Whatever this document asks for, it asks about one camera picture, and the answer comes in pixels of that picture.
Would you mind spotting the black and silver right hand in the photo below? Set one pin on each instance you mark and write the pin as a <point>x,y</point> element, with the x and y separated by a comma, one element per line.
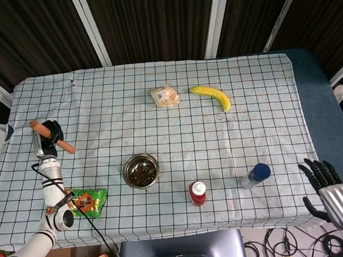
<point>341,206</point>

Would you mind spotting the black and silver left hand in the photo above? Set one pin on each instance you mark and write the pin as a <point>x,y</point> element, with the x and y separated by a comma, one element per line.
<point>38,147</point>

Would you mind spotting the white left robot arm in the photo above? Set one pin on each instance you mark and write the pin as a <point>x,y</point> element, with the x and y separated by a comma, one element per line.
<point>51,176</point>

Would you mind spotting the steel bowl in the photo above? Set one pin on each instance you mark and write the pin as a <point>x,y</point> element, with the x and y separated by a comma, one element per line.
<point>140,172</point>

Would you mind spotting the green snack packet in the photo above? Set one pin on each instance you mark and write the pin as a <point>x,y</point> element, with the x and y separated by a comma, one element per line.
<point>90,203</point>

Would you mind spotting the white spray can blue cap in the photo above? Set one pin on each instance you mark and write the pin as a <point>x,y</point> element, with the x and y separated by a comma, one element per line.
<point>259,171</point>

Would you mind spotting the blue table cover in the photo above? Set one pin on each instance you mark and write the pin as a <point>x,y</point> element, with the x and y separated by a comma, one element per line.
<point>318,105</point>

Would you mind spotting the clear bag of snacks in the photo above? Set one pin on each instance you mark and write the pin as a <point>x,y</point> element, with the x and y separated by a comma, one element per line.
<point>165,97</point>

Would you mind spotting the red ketchup bottle white cap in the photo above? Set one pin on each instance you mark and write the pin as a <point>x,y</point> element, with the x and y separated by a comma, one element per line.
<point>198,197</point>

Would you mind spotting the white checked tablecloth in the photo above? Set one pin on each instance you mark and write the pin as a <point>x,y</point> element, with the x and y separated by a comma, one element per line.
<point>190,138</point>

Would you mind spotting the grey robot chest housing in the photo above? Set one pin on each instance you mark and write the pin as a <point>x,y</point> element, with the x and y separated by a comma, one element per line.
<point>183,249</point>

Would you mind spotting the yellow banana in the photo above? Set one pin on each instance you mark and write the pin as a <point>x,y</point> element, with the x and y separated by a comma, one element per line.
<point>217,95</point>

